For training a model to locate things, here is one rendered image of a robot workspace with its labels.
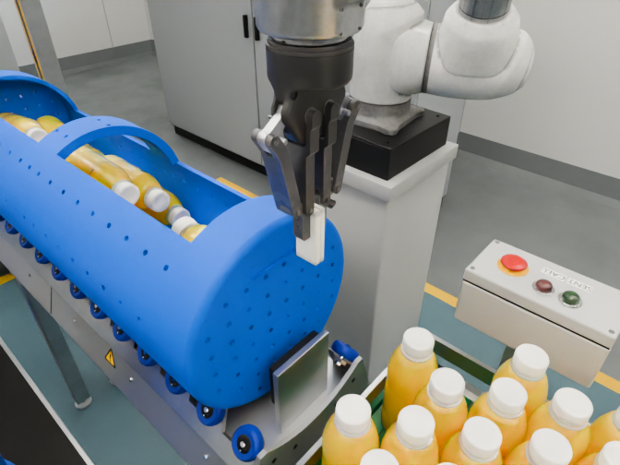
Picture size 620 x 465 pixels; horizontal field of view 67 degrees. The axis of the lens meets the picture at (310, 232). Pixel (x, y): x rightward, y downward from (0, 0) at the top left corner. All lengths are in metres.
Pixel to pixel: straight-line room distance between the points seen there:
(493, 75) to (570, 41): 2.19
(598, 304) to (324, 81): 0.49
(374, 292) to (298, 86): 0.96
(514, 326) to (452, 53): 0.60
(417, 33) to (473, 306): 0.62
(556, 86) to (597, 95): 0.23
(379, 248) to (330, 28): 0.88
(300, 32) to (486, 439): 0.43
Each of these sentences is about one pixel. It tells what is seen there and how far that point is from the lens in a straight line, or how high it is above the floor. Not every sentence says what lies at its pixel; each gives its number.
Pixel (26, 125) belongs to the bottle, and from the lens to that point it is 1.14.
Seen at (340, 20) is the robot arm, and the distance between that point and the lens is 0.39.
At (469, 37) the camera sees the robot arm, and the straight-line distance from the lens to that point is 1.07.
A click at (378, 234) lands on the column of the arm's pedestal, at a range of 1.19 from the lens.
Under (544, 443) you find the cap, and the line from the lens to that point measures 0.58.
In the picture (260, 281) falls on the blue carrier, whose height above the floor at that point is 1.17.
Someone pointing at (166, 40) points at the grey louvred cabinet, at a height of 0.74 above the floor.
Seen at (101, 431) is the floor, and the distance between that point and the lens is 1.95.
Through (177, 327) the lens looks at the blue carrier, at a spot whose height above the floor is 1.15.
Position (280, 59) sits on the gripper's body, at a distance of 0.40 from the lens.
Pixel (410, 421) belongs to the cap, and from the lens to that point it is 0.55.
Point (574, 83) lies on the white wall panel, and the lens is 3.32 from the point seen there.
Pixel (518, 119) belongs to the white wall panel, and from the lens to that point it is 3.48.
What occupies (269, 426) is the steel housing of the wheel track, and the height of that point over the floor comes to 0.93.
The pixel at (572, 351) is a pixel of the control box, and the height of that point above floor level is 1.05.
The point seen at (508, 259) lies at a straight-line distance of 0.74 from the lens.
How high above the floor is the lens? 1.54
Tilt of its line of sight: 35 degrees down
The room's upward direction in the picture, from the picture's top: straight up
